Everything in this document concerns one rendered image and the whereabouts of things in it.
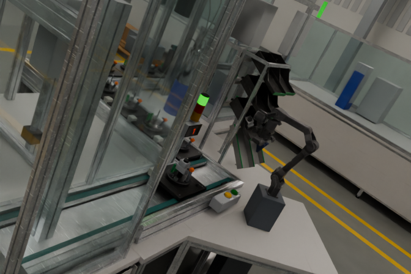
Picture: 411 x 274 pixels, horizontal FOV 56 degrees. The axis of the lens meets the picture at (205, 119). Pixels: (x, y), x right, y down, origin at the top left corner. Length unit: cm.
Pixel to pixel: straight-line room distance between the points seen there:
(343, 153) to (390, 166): 65
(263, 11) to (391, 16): 758
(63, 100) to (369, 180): 536
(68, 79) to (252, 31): 255
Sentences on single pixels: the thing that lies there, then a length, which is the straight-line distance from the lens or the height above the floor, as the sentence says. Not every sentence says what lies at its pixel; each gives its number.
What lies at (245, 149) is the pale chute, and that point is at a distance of 254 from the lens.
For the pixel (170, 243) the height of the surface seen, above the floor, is 86.
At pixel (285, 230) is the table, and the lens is 239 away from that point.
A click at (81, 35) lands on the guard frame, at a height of 177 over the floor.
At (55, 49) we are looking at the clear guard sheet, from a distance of 96.
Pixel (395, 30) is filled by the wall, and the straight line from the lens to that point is 1062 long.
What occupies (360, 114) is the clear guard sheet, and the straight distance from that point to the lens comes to 594.
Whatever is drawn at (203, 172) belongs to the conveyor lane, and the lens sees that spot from 237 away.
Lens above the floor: 199
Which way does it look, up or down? 20 degrees down
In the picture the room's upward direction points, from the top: 25 degrees clockwise
